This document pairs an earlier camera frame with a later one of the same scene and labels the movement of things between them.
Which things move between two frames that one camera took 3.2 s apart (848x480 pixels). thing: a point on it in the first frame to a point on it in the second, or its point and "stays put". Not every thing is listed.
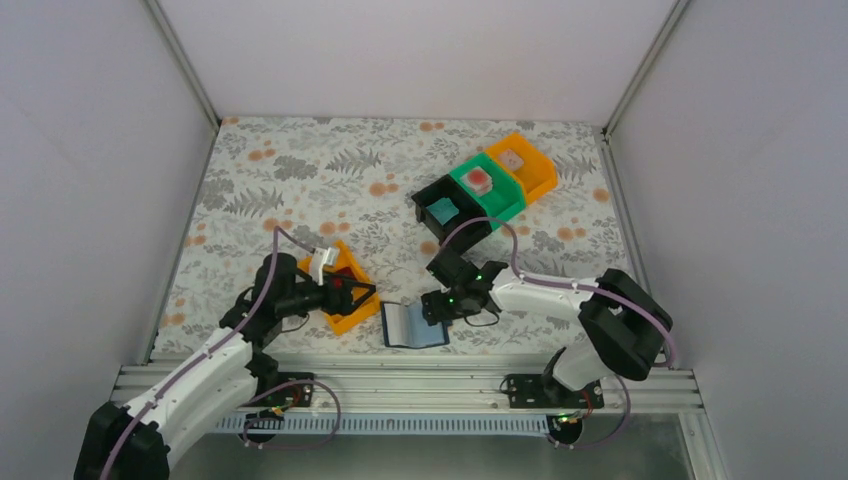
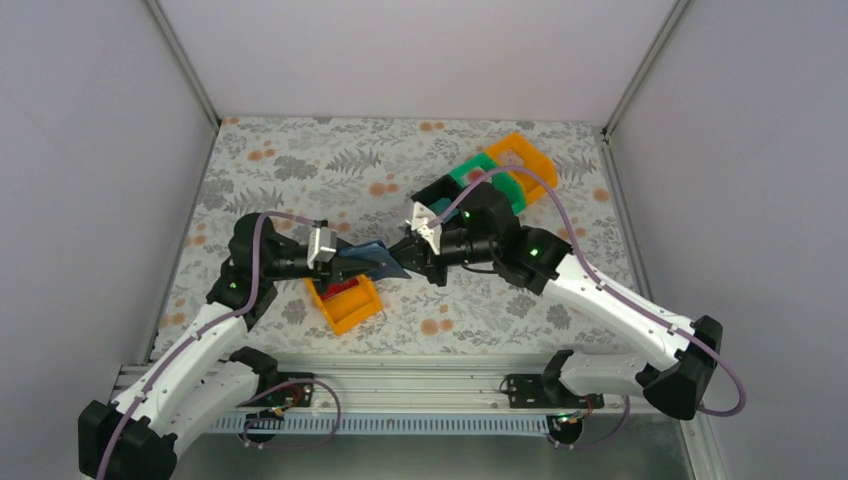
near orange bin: x=362 y=284 stays put
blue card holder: x=406 y=326 to x=376 y=253
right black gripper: x=444 y=299 to x=417 y=257
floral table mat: x=314 y=220 stays put
